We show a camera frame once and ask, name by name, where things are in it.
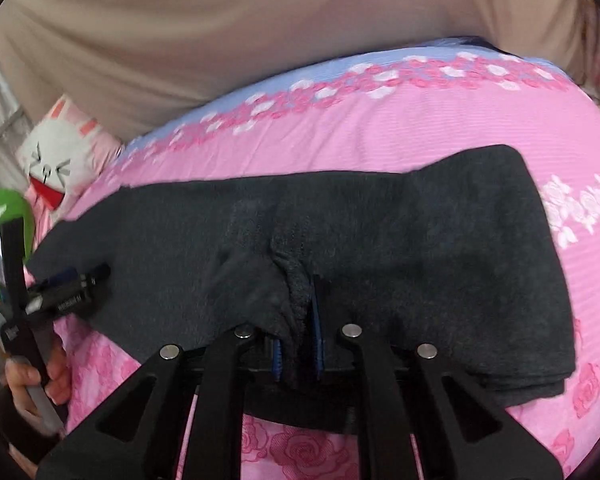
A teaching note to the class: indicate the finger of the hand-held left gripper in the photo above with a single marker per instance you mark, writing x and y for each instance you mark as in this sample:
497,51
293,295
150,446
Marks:
72,292

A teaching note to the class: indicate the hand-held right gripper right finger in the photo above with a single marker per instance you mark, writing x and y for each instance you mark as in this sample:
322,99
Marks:
316,355

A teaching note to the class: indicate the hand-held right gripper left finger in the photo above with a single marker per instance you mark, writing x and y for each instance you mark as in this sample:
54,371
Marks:
276,360

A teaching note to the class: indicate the dark grey pants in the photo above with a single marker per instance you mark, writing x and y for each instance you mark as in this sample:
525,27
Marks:
390,240

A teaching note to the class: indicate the person's left hand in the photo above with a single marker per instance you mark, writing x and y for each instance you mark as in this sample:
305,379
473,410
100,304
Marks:
27,380

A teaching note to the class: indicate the white rabbit plush pillow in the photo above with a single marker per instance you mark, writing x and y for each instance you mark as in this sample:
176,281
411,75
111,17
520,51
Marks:
60,157

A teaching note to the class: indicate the pink floral bed sheet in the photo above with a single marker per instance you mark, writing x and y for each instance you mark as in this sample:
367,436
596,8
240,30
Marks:
380,120

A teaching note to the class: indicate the beige curtain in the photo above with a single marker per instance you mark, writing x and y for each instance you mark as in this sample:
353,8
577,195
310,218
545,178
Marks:
230,20

